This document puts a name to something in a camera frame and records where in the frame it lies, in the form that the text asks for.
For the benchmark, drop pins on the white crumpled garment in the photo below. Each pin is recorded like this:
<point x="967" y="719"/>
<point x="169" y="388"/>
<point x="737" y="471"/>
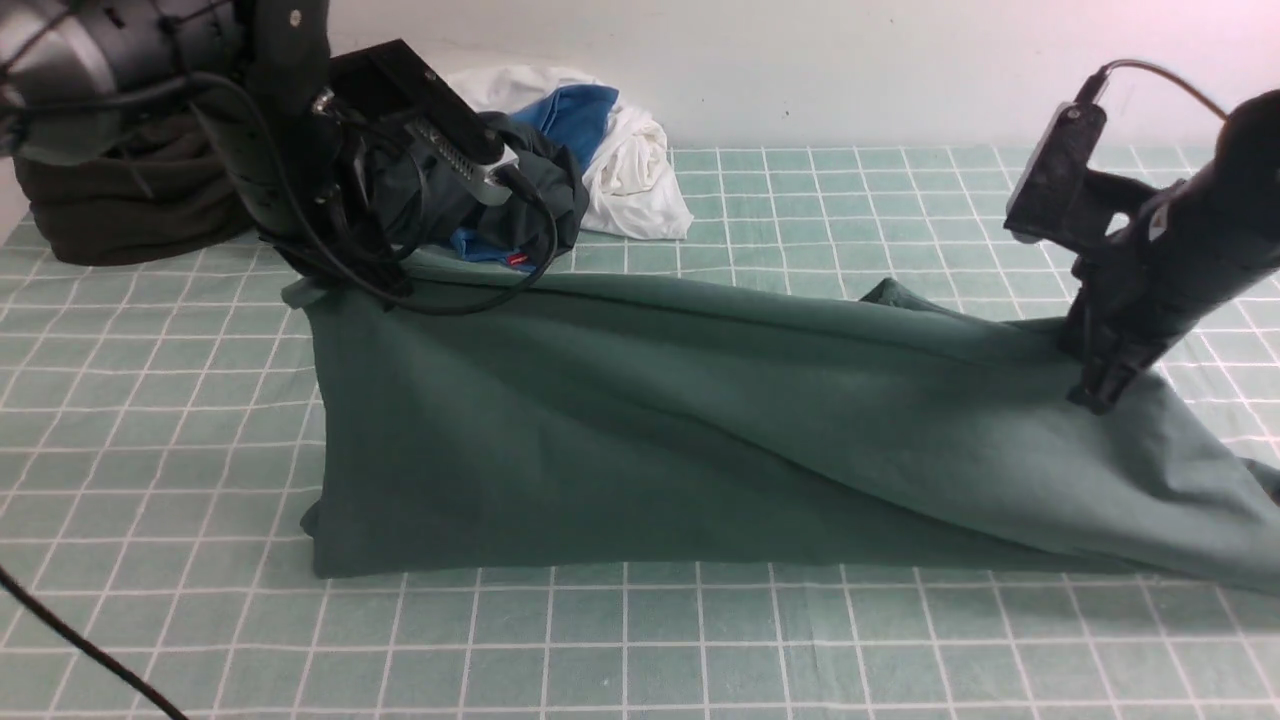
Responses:
<point x="633" y="187"/>

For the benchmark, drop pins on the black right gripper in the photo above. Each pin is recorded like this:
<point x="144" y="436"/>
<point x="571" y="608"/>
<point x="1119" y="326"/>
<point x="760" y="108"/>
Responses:
<point x="1196" y="245"/>

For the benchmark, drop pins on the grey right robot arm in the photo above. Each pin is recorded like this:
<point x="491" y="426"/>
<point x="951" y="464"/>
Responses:
<point x="1248" y="141"/>

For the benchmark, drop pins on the green grid-pattern tablecloth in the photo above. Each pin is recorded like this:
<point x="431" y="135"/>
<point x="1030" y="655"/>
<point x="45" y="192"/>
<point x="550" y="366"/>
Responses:
<point x="162" y="436"/>

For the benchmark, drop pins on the dark green crumpled garment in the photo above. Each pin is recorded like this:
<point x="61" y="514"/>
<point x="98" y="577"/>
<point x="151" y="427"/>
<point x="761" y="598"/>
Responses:
<point x="417" y="200"/>

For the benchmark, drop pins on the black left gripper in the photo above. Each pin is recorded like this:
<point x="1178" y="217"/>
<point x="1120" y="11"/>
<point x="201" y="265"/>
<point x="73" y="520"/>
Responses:
<point x="296" y="171"/>

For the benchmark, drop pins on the blue crumpled garment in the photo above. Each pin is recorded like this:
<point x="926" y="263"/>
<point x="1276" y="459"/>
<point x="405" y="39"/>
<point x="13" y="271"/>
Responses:
<point x="555" y="138"/>

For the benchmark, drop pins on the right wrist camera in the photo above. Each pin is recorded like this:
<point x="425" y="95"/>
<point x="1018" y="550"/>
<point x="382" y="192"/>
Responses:
<point x="1059" y="199"/>

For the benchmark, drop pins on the dark olive crumpled garment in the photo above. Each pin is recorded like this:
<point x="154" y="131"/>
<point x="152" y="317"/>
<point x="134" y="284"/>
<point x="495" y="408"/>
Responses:
<point x="162" y="194"/>

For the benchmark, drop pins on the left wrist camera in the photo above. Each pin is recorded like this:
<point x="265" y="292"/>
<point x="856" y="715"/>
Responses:
<point x="392" y="87"/>

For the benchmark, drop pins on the green long-sleeve top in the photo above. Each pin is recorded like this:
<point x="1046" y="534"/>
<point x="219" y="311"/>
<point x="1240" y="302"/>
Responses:
<point x="602" y="418"/>

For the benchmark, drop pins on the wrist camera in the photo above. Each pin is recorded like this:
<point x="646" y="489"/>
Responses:
<point x="392" y="87"/>
<point x="1059" y="199"/>

